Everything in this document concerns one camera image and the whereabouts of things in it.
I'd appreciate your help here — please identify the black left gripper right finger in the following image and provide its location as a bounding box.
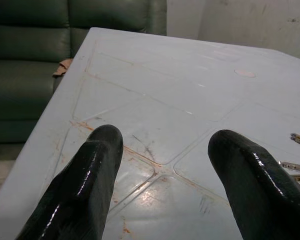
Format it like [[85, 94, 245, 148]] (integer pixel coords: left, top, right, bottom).
[[207, 129, 300, 240]]

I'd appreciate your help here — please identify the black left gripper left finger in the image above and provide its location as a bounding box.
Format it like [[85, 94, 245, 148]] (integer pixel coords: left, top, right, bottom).
[[15, 124, 124, 240]]

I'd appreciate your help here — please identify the beige crumpled cloth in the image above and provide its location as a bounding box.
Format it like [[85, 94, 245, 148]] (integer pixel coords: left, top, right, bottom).
[[52, 58, 74, 78]]

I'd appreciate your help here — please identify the dark green leather sofa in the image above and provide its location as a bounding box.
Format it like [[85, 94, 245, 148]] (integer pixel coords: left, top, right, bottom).
[[0, 0, 168, 144]]

